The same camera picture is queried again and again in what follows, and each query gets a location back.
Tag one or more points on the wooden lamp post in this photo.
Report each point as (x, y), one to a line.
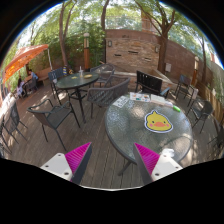
(86, 51)

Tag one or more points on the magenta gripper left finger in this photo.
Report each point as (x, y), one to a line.
(70, 166)

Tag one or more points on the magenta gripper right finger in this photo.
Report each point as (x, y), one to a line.
(154, 166)

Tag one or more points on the round glass patio table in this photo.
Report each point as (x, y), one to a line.
(126, 126)

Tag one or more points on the orange patio umbrella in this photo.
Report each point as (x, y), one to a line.
(23, 56)

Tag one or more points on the far round glass table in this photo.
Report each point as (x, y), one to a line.
(76, 82)

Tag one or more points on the grey wicker chair far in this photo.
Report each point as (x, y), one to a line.
(104, 71)

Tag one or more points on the colourful open booklet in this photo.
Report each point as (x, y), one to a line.
(139, 97)

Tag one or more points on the grey wicker armchair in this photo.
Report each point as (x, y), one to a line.
(115, 87)

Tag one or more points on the dark metal chair left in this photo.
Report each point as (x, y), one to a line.
(54, 117)

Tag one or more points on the white printed paper sheet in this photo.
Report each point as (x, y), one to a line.
(121, 101)

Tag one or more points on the dark chair right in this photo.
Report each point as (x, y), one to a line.
(201, 109)

